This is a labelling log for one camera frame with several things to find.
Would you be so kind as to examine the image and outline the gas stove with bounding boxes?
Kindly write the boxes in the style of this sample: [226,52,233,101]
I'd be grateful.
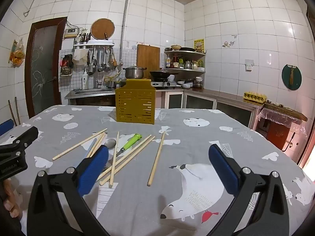
[150,79,178,89]

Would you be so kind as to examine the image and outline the thick wooden chopping block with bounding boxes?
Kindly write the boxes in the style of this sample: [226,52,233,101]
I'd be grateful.
[263,102,308,122]

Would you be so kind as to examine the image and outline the brown glass panel door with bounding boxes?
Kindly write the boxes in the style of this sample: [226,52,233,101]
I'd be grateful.
[25,17,68,118]

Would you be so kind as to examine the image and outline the rectangular wooden cutting board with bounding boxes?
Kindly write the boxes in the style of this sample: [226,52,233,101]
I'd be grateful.
[136,44,160,72]

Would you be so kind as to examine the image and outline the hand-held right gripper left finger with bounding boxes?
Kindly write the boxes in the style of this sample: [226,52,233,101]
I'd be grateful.
[27,145,110,236]

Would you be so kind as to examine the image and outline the white hanging cloth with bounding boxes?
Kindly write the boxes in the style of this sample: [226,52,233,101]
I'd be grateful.
[72,49,88,65]

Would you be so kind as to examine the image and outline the green handled peeler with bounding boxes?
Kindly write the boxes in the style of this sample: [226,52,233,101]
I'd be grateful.
[115,133,143,157]

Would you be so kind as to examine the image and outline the steel cutlery cup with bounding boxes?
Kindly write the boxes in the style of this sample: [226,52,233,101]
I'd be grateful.
[75,32,91,43]

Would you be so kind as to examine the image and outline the thin wooden stick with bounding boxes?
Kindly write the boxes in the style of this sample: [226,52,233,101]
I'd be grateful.
[8,100,17,126]
[15,97,22,125]

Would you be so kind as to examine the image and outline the green round hanging board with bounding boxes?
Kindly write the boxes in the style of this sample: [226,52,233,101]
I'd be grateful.
[282,64,302,90]

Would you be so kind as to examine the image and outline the yellow perforated utensil holder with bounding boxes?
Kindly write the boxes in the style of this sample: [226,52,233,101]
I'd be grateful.
[115,79,156,124]

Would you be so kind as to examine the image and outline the steel sink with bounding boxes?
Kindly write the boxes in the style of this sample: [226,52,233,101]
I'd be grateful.
[64,87,116,100]

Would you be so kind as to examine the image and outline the steel wall rack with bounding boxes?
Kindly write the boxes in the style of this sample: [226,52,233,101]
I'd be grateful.
[73,41,115,50]

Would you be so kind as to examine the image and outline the black wok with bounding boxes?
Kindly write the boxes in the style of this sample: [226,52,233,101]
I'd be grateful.
[149,70,179,79]

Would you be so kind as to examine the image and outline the person's left hand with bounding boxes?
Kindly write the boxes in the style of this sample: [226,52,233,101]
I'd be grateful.
[0,178,21,219]

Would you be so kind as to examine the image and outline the steel pot with lid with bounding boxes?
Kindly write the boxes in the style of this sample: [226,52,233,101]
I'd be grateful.
[123,65,147,79]

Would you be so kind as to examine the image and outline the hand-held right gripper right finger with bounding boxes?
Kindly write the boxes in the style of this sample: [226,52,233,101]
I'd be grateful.
[209,144,289,236]

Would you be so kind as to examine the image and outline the wire wall basket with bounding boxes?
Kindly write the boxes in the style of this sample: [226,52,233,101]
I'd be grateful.
[60,54,73,77]

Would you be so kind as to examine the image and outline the metal wall pipe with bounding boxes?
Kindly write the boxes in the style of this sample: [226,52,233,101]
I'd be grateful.
[23,0,131,65]

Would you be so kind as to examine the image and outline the row of hanging kitchen utensils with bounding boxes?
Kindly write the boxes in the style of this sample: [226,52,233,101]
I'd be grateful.
[86,46,119,76]

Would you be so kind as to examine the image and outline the row of condiment bottles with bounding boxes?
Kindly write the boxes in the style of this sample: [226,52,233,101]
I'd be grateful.
[165,53,205,69]

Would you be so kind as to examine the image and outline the wooden chopstick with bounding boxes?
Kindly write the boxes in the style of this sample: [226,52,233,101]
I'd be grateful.
[109,131,120,187]
[52,128,108,161]
[86,133,107,158]
[99,136,156,186]
[97,135,152,180]
[147,131,166,187]

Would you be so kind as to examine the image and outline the round bamboo board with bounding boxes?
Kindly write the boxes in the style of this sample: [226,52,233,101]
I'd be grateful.
[90,18,115,40]

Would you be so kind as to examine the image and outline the grey animal print tablecloth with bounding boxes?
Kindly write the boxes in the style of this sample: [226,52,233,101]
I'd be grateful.
[0,104,315,236]

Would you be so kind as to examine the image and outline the plastic covered red cabinet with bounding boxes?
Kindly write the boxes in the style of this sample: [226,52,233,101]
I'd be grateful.
[257,108,303,153]

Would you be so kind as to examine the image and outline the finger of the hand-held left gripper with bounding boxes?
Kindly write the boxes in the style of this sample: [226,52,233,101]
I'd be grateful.
[0,119,14,136]
[0,126,39,153]

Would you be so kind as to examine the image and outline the yellow egg carton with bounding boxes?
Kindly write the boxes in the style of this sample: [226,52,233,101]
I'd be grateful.
[244,91,267,103]

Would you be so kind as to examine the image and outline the hanging bag of oranges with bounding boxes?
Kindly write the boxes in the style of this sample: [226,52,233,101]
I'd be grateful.
[10,39,26,67]

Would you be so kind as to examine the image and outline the wooden handled hanging peeler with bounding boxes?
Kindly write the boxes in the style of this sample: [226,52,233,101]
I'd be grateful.
[288,65,296,86]

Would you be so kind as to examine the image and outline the stack of white bowls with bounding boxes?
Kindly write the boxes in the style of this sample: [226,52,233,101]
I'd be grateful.
[178,80,195,89]

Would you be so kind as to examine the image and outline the steel corner shelf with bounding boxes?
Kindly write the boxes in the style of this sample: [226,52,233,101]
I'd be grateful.
[164,50,207,74]

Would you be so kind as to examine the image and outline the yellow wall poster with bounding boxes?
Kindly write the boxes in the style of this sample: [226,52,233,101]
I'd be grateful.
[194,38,205,53]

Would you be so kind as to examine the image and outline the steel faucet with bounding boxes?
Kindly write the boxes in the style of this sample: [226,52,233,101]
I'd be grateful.
[94,66,103,89]

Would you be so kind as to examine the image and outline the beige wall control box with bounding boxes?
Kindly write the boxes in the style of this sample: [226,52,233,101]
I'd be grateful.
[63,29,78,39]

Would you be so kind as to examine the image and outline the light blue stick utensil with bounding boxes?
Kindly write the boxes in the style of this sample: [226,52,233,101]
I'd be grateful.
[86,138,97,158]

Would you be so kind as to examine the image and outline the kitchen counter with cabinets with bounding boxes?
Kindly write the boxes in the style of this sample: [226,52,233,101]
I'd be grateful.
[155,88,265,129]

